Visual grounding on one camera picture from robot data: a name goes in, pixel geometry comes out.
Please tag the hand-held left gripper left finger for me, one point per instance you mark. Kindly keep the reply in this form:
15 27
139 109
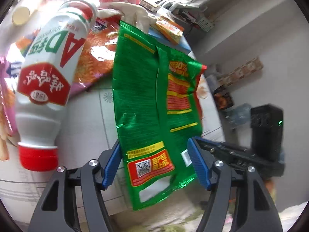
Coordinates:
109 169

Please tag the white perforated basket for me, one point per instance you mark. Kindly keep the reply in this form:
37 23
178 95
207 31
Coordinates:
206 23

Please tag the dark snack bag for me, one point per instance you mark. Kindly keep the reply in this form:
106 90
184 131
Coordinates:
223 98

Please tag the cream cylindrical tube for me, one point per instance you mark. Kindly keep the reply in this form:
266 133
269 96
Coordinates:
23 13

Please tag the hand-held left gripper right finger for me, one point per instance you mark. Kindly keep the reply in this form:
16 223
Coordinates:
198 164

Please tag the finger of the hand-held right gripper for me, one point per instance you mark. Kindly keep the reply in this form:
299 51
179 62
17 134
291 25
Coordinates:
231 153

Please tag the white cloth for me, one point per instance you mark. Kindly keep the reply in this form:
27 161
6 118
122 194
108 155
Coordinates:
135 14

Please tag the dark blue packet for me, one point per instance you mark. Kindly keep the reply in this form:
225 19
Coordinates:
99 26

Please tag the small brown box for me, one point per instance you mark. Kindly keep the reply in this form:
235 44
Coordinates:
151 4

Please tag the small orange sachet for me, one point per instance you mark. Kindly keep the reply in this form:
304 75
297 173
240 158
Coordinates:
169 29

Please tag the white bottle red cap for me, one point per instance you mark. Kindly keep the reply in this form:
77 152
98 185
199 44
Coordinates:
48 77

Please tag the orange snack packet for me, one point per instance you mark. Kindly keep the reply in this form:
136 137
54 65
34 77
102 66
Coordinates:
96 60

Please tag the green foil snack bag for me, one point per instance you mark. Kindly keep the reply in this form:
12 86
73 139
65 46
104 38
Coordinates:
144 101

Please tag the pink snack packet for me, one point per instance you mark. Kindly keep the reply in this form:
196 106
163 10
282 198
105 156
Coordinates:
4 101

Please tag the printed cardboard box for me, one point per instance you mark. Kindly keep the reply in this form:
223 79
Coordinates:
243 70

